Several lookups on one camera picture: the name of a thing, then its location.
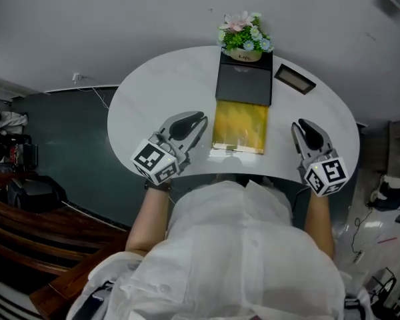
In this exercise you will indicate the person's right forearm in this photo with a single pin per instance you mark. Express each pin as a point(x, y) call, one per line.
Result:
point(318, 222)

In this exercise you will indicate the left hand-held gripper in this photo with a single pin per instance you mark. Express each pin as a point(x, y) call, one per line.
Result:
point(153, 160)

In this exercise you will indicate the brown wooden staircase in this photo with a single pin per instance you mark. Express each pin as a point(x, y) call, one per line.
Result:
point(36, 238)

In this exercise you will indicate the person's left forearm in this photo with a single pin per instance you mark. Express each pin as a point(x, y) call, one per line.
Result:
point(150, 218)

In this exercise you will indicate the potted artificial flower plant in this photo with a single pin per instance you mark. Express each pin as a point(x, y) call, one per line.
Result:
point(243, 38)

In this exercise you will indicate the yellow box tray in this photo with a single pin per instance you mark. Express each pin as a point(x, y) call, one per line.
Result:
point(240, 125)

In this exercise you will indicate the black floor case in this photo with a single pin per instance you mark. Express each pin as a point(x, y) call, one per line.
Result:
point(25, 152)

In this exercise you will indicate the person's white shirt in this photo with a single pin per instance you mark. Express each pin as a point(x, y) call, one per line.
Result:
point(226, 262)

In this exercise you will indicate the black metal stand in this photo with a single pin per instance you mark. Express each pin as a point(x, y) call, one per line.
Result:
point(383, 283)

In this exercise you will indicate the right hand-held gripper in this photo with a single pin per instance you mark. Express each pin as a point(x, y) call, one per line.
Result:
point(326, 175)

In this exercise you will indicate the black box lid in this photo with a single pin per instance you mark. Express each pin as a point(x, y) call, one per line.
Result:
point(243, 82)

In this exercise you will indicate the white wall socket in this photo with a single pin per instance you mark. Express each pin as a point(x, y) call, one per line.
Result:
point(76, 77)

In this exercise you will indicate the black trash bin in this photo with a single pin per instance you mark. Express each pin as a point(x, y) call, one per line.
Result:
point(36, 192)

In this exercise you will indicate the black wristband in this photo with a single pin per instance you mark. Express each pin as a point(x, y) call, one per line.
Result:
point(158, 187)

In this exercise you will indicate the dark picture frame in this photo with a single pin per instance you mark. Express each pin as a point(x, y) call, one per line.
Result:
point(295, 78)

